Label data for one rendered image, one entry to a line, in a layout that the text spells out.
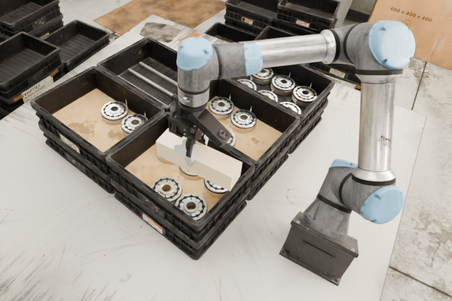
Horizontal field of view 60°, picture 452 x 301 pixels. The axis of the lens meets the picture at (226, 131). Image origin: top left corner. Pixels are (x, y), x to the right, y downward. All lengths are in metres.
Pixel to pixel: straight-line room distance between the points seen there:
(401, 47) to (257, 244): 0.78
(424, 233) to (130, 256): 1.74
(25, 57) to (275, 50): 1.82
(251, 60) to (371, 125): 0.38
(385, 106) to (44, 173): 1.21
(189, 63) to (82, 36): 2.10
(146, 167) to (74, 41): 1.62
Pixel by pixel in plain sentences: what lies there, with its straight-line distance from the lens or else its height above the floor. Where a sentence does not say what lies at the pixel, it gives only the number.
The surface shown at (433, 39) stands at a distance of 3.90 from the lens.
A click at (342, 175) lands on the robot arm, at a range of 1.23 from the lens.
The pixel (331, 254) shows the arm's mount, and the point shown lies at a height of 0.84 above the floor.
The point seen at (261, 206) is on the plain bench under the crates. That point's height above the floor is 0.70.
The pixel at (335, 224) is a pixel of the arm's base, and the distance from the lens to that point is 1.25.
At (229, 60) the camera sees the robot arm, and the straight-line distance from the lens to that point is 0.88.
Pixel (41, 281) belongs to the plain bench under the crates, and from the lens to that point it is 1.40.
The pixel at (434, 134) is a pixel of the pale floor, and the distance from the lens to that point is 3.20.
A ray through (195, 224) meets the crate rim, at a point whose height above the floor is 0.93.
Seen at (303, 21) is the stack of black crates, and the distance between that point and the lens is 2.89.
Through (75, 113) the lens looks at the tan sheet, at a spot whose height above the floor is 0.83.
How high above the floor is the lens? 1.92
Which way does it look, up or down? 46 degrees down
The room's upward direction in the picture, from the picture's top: 6 degrees clockwise
